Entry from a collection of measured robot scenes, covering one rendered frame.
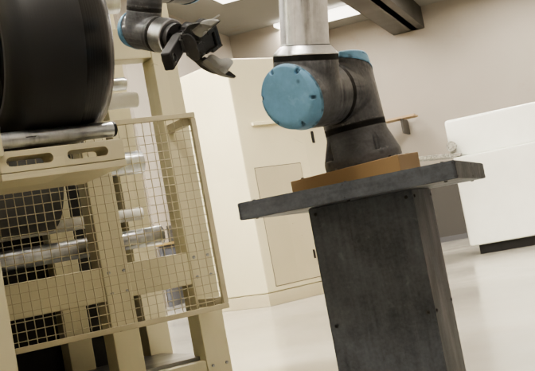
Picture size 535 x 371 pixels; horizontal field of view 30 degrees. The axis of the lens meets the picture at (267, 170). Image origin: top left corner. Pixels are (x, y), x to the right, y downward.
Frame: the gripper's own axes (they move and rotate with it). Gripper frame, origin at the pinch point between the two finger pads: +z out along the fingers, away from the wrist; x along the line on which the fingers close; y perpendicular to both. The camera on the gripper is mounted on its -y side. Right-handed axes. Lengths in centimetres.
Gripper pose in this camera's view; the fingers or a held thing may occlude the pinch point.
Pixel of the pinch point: (225, 51)
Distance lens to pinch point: 236.5
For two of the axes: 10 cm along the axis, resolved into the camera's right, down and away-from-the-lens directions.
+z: 7.5, 2.0, -6.3
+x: 2.3, 8.1, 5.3
